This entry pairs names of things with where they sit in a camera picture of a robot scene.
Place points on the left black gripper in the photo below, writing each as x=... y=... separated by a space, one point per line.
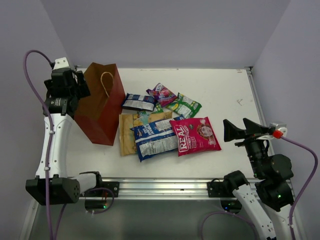
x=82 y=89

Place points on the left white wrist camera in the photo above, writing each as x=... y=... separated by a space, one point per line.
x=61 y=65

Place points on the purple candy bag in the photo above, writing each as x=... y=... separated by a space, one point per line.
x=162 y=94

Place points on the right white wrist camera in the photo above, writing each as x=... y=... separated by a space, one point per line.
x=279 y=129

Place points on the small dark blue snack bag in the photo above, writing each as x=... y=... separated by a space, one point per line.
x=139 y=102

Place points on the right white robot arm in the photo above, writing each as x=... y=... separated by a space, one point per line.
x=268 y=207

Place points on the tan popcorn chips bag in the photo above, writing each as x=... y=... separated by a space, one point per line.
x=129 y=121

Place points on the red paper bag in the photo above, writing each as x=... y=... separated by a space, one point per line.
x=97 y=115

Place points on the pink Real chips bag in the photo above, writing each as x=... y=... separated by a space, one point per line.
x=195 y=135

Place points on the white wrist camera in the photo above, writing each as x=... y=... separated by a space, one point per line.
x=279 y=129
x=61 y=65

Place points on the green snack bag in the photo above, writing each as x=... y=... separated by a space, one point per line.
x=185 y=106

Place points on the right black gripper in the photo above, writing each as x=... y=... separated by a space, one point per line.
x=231 y=131

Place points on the aluminium mounting rail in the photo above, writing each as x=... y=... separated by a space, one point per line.
x=161 y=188

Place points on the small green snack packet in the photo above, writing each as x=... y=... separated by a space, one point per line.
x=157 y=109

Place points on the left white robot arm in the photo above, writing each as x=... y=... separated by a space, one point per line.
x=51 y=184

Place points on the blue Doritos chips bag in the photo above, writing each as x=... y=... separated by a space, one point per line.
x=155 y=138

